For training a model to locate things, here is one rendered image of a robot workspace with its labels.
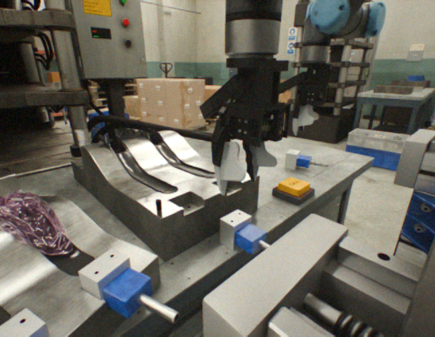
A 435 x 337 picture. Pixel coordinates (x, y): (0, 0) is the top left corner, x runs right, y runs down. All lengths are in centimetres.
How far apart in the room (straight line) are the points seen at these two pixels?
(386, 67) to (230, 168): 655
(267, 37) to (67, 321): 41
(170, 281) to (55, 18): 90
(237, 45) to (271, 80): 6
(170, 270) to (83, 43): 100
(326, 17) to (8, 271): 70
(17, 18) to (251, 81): 89
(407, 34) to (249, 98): 652
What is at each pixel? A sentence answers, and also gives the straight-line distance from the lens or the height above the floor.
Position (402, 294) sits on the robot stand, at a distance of 22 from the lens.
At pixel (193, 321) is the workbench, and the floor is 62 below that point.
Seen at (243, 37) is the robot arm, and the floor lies 115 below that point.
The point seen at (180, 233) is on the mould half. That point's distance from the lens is 47.
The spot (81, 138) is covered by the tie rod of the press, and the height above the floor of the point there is 86.
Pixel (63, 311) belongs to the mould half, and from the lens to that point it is 38.
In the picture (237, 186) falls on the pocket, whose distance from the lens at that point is 56.
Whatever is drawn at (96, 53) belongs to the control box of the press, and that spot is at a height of 117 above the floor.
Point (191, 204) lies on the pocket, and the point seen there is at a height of 86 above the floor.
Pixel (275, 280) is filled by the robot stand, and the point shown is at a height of 99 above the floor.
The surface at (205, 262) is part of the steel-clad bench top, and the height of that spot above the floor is 80.
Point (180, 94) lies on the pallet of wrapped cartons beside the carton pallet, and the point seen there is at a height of 71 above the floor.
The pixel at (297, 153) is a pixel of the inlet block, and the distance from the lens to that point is 88.
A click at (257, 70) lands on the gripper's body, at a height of 111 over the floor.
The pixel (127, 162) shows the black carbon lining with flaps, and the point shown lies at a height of 90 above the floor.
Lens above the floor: 112
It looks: 21 degrees down
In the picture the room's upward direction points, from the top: straight up
